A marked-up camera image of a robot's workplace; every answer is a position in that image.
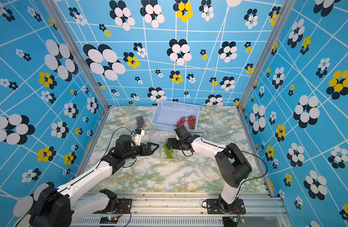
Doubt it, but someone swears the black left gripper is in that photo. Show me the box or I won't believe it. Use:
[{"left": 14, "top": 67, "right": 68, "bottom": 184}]
[{"left": 124, "top": 142, "right": 160, "bottom": 160}]

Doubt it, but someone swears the green grape bunch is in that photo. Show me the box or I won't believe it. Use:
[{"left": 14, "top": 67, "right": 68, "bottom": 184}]
[{"left": 163, "top": 143, "right": 175, "bottom": 159}]

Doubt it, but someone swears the clear plastic clamshell container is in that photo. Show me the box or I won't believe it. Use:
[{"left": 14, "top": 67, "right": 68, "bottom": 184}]
[{"left": 126, "top": 112, "right": 152, "bottom": 131}]

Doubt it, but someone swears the black grape bunch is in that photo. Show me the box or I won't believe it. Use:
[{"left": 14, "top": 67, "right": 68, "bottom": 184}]
[{"left": 135, "top": 116, "right": 145, "bottom": 129}]

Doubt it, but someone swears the white perforated plastic basket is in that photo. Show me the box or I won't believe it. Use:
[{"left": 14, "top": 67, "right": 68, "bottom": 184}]
[{"left": 151, "top": 101, "right": 200, "bottom": 132}]

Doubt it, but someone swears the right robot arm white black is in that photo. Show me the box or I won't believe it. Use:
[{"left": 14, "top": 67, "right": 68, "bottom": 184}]
[{"left": 167, "top": 134, "right": 252, "bottom": 214}]

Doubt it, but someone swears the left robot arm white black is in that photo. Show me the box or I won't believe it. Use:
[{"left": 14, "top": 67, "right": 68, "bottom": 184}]
[{"left": 29, "top": 134, "right": 159, "bottom": 227}]

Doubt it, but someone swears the red grape bunch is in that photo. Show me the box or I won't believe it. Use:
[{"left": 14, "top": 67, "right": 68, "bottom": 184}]
[
  {"left": 187, "top": 115, "right": 196, "bottom": 130},
  {"left": 175, "top": 116, "right": 186, "bottom": 127}
]

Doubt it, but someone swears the left green circuit board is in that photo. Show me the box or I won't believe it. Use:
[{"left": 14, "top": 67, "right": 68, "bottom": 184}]
[{"left": 100, "top": 217, "right": 119, "bottom": 225}]

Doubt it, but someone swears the green circuit board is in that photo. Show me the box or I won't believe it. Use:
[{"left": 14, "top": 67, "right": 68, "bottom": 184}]
[
  {"left": 223, "top": 217, "right": 239, "bottom": 227},
  {"left": 100, "top": 217, "right": 119, "bottom": 225}
]

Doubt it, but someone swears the right green circuit board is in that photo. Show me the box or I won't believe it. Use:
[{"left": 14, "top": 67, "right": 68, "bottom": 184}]
[{"left": 223, "top": 217, "right": 239, "bottom": 227}]

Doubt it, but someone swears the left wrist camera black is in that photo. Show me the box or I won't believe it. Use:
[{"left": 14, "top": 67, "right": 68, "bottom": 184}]
[{"left": 134, "top": 129, "right": 145, "bottom": 146}]

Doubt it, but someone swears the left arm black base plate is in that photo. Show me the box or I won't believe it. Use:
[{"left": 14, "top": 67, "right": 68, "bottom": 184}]
[{"left": 94, "top": 198, "right": 133, "bottom": 214}]

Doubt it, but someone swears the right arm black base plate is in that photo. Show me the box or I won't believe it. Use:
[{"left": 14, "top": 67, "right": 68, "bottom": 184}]
[{"left": 204, "top": 199, "right": 246, "bottom": 215}]

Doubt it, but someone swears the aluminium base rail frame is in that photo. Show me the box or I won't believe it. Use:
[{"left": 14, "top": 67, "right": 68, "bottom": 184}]
[{"left": 69, "top": 193, "right": 293, "bottom": 227}]

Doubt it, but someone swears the aluminium corner post left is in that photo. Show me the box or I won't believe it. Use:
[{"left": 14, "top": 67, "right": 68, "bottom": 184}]
[{"left": 42, "top": 1, "right": 109, "bottom": 111}]

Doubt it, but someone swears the aluminium corner post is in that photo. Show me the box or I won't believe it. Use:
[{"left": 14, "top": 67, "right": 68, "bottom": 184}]
[
  {"left": 42, "top": 1, "right": 109, "bottom": 111},
  {"left": 238, "top": 0, "right": 296, "bottom": 112}
]

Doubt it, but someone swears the aluminium corner post right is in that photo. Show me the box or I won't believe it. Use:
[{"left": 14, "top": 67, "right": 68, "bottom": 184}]
[{"left": 238, "top": 0, "right": 296, "bottom": 112}]

